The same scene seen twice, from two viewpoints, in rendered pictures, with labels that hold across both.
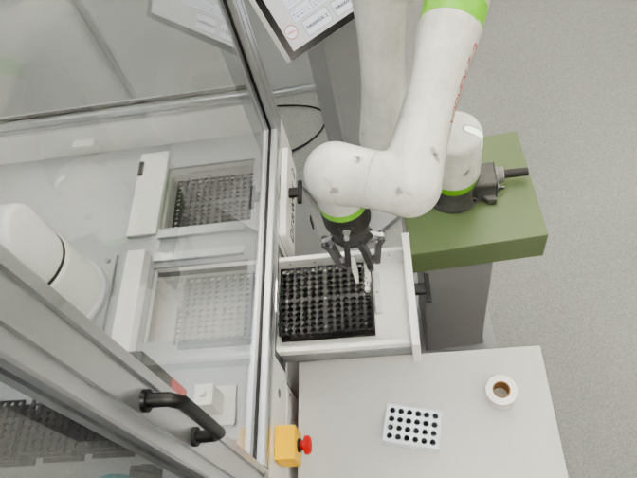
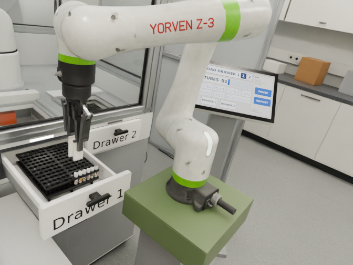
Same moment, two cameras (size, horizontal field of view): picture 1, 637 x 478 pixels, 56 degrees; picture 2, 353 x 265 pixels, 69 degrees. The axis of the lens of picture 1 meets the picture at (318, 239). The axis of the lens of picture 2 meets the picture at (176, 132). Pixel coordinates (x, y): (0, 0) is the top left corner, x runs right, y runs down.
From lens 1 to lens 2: 0.95 m
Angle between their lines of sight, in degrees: 35
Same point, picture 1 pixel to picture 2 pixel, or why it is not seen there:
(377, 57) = (185, 56)
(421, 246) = (134, 193)
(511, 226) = (191, 228)
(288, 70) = not seen: hidden behind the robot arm
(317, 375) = (10, 203)
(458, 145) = (191, 134)
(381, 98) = (175, 85)
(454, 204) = (174, 189)
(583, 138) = not seen: outside the picture
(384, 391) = (12, 242)
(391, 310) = not seen: hidden behind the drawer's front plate
